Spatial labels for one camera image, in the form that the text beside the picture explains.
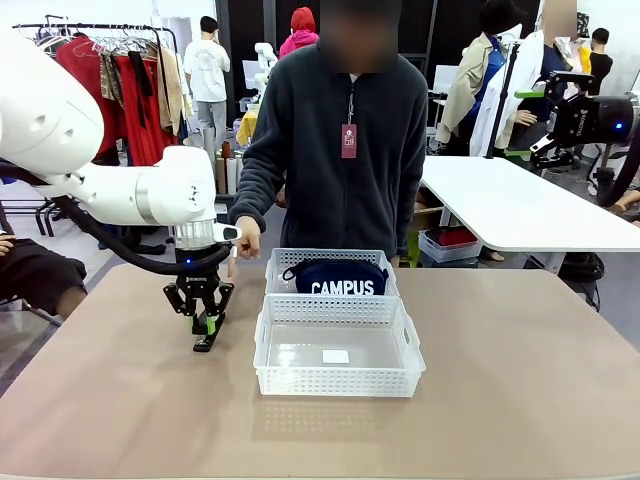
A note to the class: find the white lab coat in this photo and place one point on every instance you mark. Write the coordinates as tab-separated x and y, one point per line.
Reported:
530	65

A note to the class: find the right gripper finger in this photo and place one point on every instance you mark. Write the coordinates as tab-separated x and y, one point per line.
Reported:
570	79
555	155

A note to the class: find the black scarf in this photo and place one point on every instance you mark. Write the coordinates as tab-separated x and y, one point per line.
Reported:
141	85

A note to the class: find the black cloth heap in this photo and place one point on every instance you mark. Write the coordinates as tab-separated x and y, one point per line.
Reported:
152	249

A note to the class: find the navy Campus pencil case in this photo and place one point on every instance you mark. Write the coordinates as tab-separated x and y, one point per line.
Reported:
340	277

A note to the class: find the man in black T-shirt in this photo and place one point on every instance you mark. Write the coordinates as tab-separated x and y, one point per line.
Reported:
601	65

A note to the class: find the small white background robot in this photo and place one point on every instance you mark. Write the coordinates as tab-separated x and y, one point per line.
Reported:
265	60

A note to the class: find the person in navy top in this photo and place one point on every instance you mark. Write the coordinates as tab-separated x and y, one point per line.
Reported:
552	65

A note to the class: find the gray plastic storage bin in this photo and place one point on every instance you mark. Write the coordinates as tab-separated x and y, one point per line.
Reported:
450	254

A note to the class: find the white square sticker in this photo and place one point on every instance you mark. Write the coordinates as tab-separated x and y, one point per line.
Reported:
335	356

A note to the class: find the red folded cloth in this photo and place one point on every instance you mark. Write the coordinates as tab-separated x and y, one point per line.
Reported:
452	236

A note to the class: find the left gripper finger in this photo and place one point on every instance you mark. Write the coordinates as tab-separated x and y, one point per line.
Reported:
219	302
176	299

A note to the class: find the person in dark fleece jacket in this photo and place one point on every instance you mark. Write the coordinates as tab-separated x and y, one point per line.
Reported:
340	200

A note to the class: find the green frame object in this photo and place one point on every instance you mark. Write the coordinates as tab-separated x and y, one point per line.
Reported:
414	247

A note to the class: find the seated person in black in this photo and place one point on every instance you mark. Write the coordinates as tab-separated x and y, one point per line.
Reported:
40	275

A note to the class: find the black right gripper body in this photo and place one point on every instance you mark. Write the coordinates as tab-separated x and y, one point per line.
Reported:
600	120

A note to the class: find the brown patterned garment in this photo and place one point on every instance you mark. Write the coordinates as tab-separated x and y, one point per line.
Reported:
111	75

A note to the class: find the person's left forearm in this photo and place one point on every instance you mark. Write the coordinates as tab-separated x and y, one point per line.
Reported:
412	210

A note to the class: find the brown cardboard tube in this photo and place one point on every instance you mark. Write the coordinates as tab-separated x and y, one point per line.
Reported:
227	150

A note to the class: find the seated person's hand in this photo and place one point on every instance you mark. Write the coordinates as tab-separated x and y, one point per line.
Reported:
6	242

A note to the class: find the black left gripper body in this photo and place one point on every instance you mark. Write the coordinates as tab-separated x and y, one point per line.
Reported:
197	285

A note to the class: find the white perforated plastic basket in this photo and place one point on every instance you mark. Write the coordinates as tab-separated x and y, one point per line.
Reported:
280	270
340	382

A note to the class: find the dark red name badge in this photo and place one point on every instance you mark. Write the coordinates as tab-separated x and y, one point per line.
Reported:
349	142

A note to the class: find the red pleated dress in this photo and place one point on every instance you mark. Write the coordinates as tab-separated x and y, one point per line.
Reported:
142	130

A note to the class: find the beige coat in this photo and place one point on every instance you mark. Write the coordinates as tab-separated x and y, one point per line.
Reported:
172	85

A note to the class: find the beige mannequin foot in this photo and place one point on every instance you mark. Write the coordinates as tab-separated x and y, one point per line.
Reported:
495	255

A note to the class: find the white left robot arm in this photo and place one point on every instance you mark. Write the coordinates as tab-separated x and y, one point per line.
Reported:
50	125

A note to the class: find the black stapler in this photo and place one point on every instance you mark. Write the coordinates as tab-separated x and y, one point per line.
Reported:
204	345

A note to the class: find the white table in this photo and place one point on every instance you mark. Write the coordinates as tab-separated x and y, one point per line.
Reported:
500	200

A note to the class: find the person in pink hoodie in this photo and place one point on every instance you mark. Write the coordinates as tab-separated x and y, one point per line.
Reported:
299	40

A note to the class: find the white paper roll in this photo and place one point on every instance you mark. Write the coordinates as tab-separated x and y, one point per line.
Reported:
221	175
233	175

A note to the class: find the brown cardboard box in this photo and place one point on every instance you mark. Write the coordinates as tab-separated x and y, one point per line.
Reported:
429	220

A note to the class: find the black metal clothes rack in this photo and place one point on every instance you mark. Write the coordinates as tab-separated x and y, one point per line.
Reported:
50	220

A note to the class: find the beige mannequin hand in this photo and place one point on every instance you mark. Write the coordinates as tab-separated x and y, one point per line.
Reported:
526	118

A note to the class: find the man in white T-shirt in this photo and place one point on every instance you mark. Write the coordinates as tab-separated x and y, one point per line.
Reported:
205	70

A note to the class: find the person's right hand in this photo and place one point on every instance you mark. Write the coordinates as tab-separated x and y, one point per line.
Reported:
250	240

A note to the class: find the yellow cloth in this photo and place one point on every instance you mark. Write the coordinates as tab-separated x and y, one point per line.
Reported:
247	127

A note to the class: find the person's left hand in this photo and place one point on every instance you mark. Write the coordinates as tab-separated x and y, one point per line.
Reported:
395	261

